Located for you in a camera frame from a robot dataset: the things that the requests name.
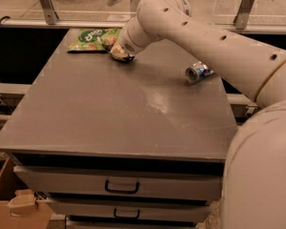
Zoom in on drawer with black handle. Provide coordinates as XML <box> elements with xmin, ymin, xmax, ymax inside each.
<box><xmin>13</xmin><ymin>165</ymin><xmax>221</xmax><ymax>201</ymax></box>
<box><xmin>46</xmin><ymin>198</ymin><xmax>210</xmax><ymax>224</ymax></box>

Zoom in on metal bracket post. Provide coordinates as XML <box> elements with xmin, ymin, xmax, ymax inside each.
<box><xmin>39</xmin><ymin>0</ymin><xmax>58</xmax><ymax>25</ymax></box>
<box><xmin>234</xmin><ymin>0</ymin><xmax>255</xmax><ymax>30</ymax></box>

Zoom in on brown cardboard box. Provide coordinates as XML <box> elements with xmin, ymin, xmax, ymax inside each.
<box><xmin>0</xmin><ymin>158</ymin><xmax>52</xmax><ymax>229</ymax></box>

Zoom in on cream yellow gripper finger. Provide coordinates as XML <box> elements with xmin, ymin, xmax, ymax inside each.
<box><xmin>110</xmin><ymin>42</ymin><xmax>130</xmax><ymax>61</ymax></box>

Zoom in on blue silver drink can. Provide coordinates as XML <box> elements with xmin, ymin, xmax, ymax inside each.
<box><xmin>185</xmin><ymin>61</ymin><xmax>214</xmax><ymax>84</ymax></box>

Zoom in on dark blue rxbar wrapper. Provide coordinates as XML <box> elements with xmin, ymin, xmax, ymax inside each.
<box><xmin>103</xmin><ymin>43</ymin><xmax>134</xmax><ymax>62</ymax></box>

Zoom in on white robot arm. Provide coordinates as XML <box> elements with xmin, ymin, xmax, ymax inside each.
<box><xmin>111</xmin><ymin>0</ymin><xmax>286</xmax><ymax>229</ymax></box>

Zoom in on left metal bracket post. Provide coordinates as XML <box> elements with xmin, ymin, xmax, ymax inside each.
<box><xmin>39</xmin><ymin>0</ymin><xmax>58</xmax><ymax>25</ymax></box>

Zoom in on top drawer with black handle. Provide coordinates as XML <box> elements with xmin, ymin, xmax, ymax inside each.
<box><xmin>13</xmin><ymin>165</ymin><xmax>221</xmax><ymax>201</ymax></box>

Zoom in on grey drawer cabinet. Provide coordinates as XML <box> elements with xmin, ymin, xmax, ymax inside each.
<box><xmin>0</xmin><ymin>28</ymin><xmax>239</xmax><ymax>229</ymax></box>

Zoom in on green rice chip bag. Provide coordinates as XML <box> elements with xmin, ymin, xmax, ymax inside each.
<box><xmin>68</xmin><ymin>28</ymin><xmax>120</xmax><ymax>52</ymax></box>

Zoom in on right metal bracket post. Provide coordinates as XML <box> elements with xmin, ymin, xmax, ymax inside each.
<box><xmin>234</xmin><ymin>0</ymin><xmax>255</xmax><ymax>30</ymax></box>

